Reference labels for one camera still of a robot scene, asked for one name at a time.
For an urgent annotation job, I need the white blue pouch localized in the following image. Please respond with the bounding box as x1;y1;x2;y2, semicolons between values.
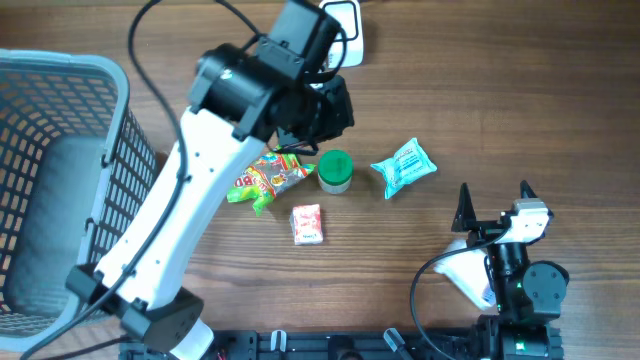
434;250;496;310

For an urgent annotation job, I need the green lid jar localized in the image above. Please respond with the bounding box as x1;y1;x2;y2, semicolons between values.
317;150;354;194

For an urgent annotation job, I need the teal wet wipes pack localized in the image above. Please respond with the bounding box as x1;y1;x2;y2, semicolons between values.
370;138;438;200

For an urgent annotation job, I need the green Haribo candy bag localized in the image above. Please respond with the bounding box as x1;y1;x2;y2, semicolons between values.
226;151;316;217

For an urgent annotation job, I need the red white tissue pack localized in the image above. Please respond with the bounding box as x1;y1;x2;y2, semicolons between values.
290;204;324;246

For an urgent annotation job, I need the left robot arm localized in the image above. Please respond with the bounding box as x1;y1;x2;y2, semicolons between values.
66;1;353;359

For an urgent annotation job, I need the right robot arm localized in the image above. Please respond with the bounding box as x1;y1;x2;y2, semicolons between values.
452;181;570;360

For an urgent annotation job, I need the white barcode scanner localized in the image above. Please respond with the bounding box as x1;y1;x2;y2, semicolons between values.
319;0;364;68

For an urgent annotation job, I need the grey plastic mesh basket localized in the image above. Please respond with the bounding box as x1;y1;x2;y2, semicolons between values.
1;50;157;352

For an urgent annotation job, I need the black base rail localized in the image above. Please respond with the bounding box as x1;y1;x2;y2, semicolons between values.
118;327;565;360

